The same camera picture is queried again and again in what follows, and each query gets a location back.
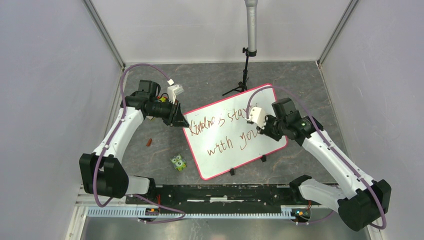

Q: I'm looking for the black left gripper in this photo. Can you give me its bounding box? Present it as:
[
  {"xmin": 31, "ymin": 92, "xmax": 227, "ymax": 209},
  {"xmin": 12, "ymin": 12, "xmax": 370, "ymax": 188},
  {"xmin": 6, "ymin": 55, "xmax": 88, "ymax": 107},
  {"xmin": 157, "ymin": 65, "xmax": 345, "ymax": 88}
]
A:
[{"xmin": 147, "ymin": 97, "xmax": 189, "ymax": 128}]

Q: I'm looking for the brown marker cap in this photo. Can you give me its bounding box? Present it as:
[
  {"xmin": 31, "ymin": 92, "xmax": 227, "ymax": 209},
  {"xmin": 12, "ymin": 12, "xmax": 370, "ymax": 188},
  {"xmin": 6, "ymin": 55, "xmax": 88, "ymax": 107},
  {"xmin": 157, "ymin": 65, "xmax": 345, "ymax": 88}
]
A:
[{"xmin": 146, "ymin": 138, "xmax": 153, "ymax": 147}]

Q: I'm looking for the white board with pink frame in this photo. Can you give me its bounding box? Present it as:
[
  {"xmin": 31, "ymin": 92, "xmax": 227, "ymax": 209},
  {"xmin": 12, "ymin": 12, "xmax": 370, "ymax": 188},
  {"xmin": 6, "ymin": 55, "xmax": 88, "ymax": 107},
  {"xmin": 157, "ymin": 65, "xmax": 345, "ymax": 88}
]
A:
[{"xmin": 183, "ymin": 88, "xmax": 288, "ymax": 180}]

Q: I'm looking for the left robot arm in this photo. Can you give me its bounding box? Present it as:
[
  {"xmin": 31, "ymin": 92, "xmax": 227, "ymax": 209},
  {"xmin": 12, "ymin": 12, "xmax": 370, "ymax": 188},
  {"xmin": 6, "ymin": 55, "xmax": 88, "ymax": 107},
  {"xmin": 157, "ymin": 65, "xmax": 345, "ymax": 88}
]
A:
[{"xmin": 79, "ymin": 80, "xmax": 189, "ymax": 204}]

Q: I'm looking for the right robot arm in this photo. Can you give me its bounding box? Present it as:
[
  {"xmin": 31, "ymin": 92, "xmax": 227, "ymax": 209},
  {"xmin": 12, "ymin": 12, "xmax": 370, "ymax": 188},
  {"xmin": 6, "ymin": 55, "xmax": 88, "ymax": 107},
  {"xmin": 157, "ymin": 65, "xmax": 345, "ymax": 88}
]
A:
[{"xmin": 247, "ymin": 98, "xmax": 392, "ymax": 232}]

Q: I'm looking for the green owl number toy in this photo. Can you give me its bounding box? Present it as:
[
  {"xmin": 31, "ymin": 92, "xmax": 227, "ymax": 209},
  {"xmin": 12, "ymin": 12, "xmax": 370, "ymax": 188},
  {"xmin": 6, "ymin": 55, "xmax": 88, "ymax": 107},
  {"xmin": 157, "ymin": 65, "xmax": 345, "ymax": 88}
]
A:
[{"xmin": 170, "ymin": 153, "xmax": 187, "ymax": 172}]

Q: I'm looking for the black tripod stand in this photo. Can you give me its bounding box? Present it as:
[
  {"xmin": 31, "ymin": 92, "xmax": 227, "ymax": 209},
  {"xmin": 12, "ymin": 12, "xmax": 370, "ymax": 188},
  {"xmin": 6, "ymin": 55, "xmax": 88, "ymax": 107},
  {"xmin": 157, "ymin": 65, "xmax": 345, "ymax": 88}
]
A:
[{"xmin": 222, "ymin": 47, "xmax": 250, "ymax": 96}]

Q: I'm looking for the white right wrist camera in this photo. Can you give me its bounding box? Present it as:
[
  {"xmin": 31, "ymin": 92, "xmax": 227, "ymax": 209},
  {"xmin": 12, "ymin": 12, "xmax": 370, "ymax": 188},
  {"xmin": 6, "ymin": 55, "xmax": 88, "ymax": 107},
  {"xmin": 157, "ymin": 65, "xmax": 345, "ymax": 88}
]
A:
[{"xmin": 246, "ymin": 107, "xmax": 267, "ymax": 130}]

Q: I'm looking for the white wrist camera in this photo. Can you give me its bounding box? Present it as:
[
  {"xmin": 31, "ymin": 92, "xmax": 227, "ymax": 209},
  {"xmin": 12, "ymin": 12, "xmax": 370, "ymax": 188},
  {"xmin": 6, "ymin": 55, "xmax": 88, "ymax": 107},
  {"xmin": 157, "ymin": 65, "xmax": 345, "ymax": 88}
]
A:
[
  {"xmin": 167, "ymin": 78, "xmax": 184, "ymax": 104},
  {"xmin": 246, "ymin": 107, "xmax": 267, "ymax": 130}
]

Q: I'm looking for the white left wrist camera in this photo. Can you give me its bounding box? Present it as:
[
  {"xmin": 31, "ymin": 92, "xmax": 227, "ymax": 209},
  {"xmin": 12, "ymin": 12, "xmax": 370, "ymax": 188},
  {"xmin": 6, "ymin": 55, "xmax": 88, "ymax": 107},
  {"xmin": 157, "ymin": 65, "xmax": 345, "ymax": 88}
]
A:
[{"xmin": 167, "ymin": 78, "xmax": 184, "ymax": 104}]

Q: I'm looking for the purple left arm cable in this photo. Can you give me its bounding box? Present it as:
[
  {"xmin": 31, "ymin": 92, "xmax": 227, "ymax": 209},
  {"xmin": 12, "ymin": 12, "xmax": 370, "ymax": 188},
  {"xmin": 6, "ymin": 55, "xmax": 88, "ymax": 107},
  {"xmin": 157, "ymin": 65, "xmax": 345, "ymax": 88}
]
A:
[{"xmin": 92, "ymin": 63, "xmax": 187, "ymax": 224}]

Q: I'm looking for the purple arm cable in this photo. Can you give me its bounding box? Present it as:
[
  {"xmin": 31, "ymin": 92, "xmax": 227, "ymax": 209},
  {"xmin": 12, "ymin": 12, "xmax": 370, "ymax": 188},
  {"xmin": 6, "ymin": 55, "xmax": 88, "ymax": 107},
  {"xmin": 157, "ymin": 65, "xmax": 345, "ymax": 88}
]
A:
[
  {"xmin": 92, "ymin": 63, "xmax": 187, "ymax": 224},
  {"xmin": 245, "ymin": 86, "xmax": 388, "ymax": 231}
]

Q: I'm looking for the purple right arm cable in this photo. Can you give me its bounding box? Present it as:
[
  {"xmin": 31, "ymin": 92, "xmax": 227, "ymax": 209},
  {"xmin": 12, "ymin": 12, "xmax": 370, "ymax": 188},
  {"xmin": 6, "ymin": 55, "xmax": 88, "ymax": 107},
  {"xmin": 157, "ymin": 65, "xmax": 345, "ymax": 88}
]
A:
[{"xmin": 245, "ymin": 86, "xmax": 388, "ymax": 231}]

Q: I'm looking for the white slotted cable duct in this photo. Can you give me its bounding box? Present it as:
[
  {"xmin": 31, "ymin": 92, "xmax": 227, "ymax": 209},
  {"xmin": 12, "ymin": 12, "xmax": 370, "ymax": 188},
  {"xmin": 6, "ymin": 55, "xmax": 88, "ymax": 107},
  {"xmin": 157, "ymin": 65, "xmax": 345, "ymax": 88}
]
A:
[{"xmin": 86, "ymin": 205, "xmax": 312, "ymax": 220}]

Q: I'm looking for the grey camera pole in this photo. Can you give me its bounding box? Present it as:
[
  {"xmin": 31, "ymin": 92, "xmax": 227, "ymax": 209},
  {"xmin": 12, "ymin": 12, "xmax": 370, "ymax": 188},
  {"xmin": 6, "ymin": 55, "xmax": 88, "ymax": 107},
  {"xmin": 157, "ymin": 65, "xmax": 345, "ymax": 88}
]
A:
[{"xmin": 244, "ymin": 0, "xmax": 258, "ymax": 57}]

